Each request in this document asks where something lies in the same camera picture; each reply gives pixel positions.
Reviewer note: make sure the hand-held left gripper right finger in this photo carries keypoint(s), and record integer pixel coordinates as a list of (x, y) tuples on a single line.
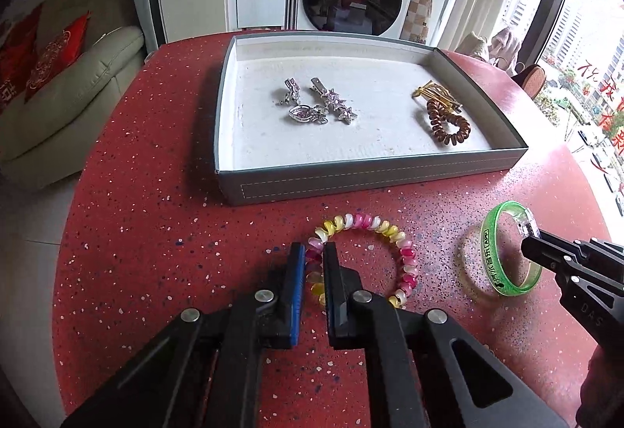
[(330, 291)]

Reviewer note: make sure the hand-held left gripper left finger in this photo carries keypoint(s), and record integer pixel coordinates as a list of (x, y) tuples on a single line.
[(295, 291)]

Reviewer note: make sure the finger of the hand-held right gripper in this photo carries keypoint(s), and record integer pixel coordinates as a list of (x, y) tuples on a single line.
[(551, 245), (585, 269)]

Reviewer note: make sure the grey tray box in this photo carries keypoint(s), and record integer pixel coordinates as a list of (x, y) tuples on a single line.
[(360, 125)]

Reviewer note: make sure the silver rhinestone heart hair clip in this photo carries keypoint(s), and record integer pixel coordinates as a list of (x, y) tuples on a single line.
[(302, 113)]

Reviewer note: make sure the silver star hair clip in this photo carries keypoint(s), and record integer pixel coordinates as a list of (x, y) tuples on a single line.
[(334, 101)]

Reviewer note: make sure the silver rhinestone bow hair clip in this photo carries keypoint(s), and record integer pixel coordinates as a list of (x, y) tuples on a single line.
[(291, 91)]

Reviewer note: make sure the red window lettering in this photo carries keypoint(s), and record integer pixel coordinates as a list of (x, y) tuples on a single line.
[(604, 91)]

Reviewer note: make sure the pale plush garment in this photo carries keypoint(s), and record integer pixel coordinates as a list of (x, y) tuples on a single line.
[(497, 47)]

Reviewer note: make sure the checkered cloth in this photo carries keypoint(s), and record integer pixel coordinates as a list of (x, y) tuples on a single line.
[(420, 3)]

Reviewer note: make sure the green armchair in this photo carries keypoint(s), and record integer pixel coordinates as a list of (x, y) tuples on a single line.
[(63, 116)]

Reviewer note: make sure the red embroidered cushion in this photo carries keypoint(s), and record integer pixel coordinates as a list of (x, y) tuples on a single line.
[(56, 57)]

